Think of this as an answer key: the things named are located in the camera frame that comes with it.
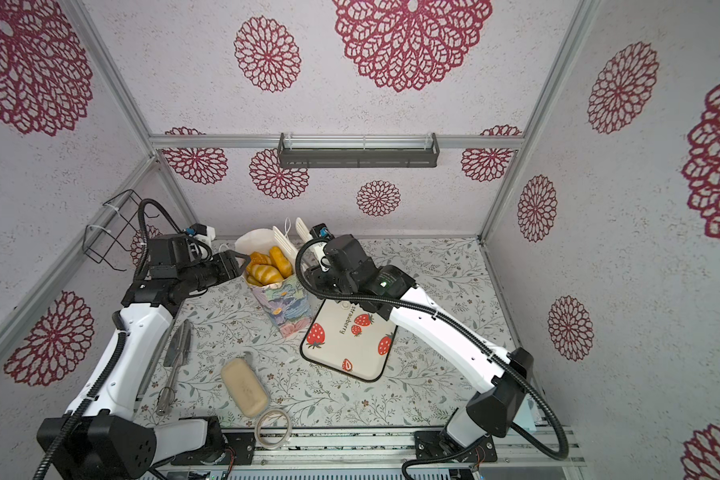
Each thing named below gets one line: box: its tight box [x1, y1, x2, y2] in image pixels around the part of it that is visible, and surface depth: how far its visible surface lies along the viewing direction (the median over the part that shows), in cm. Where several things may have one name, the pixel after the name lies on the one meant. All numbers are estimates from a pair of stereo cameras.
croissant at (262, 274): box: [246, 264, 284, 287], surface depth 87 cm
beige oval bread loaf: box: [221, 358, 268, 416], surface depth 82 cm
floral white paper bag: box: [235, 228, 312, 338], surface depth 87 cm
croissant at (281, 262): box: [270, 246, 293, 279], surface depth 92 cm
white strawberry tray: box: [300, 300, 398, 381], surface depth 94 cm
